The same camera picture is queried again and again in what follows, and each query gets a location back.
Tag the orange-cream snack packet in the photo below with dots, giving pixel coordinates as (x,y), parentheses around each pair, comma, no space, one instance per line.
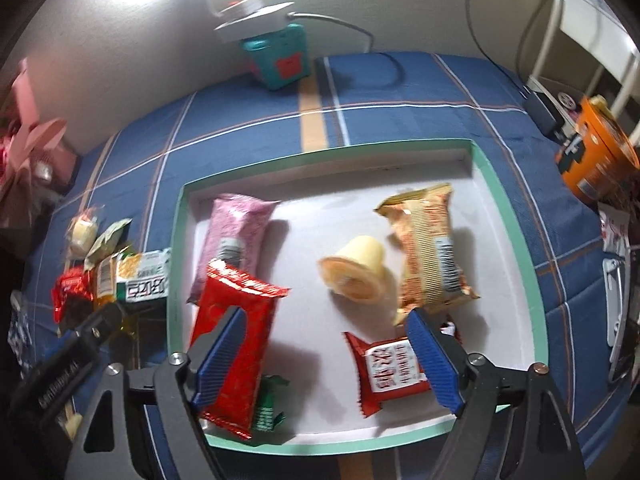
(425,250)

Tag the steamed cake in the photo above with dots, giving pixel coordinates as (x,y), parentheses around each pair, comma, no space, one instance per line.
(84,232)

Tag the black charger adapter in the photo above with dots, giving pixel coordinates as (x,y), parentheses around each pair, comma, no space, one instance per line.
(542,110)

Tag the gold-green snack packet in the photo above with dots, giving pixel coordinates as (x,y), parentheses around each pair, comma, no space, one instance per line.
(107,240)

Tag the orange instant noodle cup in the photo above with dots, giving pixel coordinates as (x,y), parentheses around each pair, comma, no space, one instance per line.
(595,155)

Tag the white power strip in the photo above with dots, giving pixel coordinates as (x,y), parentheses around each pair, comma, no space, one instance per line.
(250,25)

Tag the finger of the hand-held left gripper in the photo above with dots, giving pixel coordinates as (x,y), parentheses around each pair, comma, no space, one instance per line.
(97,325)

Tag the pink snack packet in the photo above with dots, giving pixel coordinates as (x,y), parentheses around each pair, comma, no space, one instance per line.
(235,225)

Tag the pile of small clutter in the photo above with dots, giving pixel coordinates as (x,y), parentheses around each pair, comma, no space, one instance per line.
(615,270)

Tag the pink flower bouquet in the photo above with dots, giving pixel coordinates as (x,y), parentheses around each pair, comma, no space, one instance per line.
(35,150)

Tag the cream pudding cup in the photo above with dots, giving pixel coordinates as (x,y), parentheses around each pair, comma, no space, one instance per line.
(357,265)

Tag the green-edged white cardboard tray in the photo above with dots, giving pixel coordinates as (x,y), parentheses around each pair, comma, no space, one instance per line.
(320,220)

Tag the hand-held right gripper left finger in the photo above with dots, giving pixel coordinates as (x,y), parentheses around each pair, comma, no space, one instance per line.
(222,360)

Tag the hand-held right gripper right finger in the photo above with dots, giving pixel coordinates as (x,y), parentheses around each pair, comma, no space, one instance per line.
(432,360)

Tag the long red snack packet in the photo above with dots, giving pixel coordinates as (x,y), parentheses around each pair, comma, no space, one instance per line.
(230,285)

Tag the blue-white patterned packet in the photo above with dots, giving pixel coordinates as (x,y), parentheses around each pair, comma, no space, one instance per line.
(17,332)

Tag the crinkled red foil packet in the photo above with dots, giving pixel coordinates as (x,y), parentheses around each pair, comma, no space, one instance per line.
(70,290)

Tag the green-white snack packet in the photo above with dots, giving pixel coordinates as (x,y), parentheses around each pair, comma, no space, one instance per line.
(145,280)

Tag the teal cube box red patches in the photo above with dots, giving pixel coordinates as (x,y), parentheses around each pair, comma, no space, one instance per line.
(280,60)

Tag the white folding chair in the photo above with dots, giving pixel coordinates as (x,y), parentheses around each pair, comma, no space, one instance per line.
(585,20)

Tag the white switch with red button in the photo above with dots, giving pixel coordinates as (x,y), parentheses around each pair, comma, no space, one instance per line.
(245,6)

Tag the yellow transparent snack packet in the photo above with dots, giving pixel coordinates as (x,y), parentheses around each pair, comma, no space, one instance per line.
(106,280)

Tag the dark green snack packet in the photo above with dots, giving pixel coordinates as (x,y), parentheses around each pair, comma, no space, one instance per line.
(267,407)

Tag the red-white milk snack packet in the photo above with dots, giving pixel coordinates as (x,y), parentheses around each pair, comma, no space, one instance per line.
(385,370)

